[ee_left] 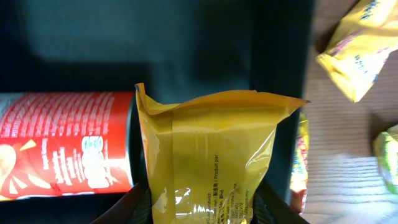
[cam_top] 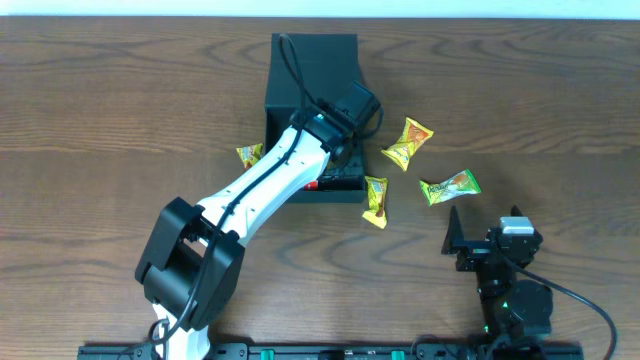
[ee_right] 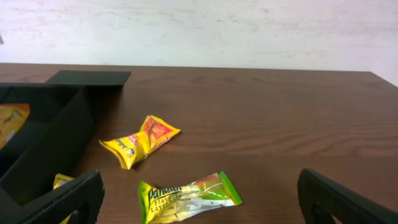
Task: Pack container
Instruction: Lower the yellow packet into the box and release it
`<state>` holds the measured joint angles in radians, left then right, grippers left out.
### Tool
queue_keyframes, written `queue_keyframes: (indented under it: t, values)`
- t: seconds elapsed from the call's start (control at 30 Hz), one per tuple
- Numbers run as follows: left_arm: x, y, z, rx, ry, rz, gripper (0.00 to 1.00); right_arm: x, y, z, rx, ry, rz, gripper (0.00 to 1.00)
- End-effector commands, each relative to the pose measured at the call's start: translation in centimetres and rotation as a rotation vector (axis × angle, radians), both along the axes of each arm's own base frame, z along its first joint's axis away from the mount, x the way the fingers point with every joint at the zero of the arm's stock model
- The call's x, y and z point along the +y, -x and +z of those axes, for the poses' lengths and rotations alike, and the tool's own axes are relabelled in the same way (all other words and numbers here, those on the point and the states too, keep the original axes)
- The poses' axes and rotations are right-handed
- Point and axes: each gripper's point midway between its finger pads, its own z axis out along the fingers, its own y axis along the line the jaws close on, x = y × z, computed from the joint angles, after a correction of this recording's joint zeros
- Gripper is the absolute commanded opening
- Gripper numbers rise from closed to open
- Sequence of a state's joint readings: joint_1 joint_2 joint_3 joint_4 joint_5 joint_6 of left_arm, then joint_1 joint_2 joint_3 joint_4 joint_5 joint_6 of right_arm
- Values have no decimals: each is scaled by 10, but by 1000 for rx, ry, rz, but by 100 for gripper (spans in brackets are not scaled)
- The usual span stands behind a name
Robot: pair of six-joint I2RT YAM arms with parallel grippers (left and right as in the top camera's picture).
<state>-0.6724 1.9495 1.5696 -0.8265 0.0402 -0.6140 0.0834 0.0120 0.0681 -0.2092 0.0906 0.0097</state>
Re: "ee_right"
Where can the black open gift box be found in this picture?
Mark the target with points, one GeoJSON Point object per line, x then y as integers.
{"type": "Point", "coordinates": [61, 123]}

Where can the green pandan cake packet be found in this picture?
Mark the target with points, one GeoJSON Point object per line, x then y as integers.
{"type": "Point", "coordinates": [176, 204]}

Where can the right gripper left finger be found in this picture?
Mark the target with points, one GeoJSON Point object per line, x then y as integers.
{"type": "Point", "coordinates": [83, 194]}

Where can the yellow Apollo cake packet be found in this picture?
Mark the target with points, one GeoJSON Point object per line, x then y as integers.
{"type": "Point", "coordinates": [59, 180]}

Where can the yellow orange snack packet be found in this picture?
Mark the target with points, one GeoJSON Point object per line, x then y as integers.
{"type": "Point", "coordinates": [136, 147]}

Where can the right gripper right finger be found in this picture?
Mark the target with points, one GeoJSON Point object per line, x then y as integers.
{"type": "Point", "coordinates": [323, 200]}

